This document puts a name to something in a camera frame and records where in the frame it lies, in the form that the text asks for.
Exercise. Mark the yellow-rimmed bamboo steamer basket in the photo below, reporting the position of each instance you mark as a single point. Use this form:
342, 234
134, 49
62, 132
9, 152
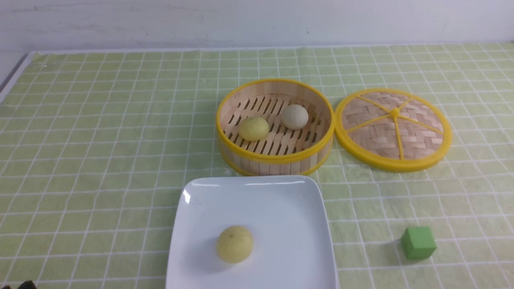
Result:
282, 151

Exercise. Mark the white square plate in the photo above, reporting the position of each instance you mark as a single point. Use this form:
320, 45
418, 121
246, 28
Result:
286, 217

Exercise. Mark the woven bamboo steamer lid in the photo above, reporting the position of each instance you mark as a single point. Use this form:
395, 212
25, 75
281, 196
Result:
392, 130

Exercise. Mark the green checkered tablecloth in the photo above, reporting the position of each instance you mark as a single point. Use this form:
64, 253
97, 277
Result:
96, 147

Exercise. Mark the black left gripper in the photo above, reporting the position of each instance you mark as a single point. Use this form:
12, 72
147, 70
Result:
25, 285

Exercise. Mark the yellow bun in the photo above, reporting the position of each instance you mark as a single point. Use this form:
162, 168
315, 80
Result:
234, 244
253, 128

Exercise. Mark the green cube block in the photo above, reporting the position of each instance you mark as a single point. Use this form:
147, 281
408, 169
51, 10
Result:
418, 242

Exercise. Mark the yellow bun on plate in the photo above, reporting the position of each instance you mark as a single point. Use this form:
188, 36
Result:
234, 244

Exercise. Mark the grey-white steamed bun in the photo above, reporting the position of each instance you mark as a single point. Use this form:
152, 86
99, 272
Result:
294, 117

